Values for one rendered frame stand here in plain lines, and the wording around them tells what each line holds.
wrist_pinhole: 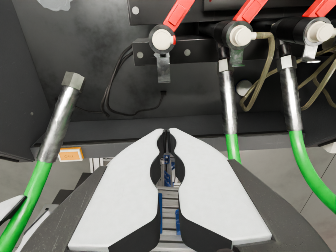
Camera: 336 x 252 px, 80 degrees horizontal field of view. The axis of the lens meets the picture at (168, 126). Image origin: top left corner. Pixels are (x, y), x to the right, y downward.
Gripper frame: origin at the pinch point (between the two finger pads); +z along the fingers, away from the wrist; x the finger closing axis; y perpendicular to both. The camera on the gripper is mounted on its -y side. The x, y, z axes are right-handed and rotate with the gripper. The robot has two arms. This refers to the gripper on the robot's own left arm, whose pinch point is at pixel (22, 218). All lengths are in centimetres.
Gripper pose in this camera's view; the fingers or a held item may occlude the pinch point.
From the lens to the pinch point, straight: 23.0
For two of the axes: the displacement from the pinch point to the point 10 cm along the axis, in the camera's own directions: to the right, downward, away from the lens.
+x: 8.3, 5.6, 0.7
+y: -2.8, 3.0, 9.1
